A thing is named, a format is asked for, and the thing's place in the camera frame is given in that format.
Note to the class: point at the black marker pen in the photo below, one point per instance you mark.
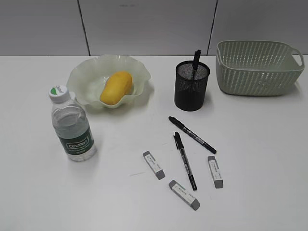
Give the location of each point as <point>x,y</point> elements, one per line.
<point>195,63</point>
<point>182,127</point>
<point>181,149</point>

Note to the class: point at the yellow mango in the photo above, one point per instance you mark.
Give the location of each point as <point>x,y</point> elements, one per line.
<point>117,86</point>

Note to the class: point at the grey white eraser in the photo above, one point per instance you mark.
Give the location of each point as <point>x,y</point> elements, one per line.
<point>184,195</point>
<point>215,172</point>
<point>154,165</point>

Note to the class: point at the grey white eraser front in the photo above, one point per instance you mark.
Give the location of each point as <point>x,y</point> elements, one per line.
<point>184,195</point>

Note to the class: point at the clear plastic water bottle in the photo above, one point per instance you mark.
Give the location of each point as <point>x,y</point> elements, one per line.
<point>71,125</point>

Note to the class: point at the waste paper ball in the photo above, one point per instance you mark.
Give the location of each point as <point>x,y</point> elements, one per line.
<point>264,82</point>

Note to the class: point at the black mesh pen holder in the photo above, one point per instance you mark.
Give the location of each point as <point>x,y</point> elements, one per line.
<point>189,93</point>

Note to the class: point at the translucent wavy glass plate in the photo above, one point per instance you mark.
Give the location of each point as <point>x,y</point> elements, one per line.
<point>88,79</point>

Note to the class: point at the green plastic woven basket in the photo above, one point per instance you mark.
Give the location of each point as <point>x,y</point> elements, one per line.
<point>239,63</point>

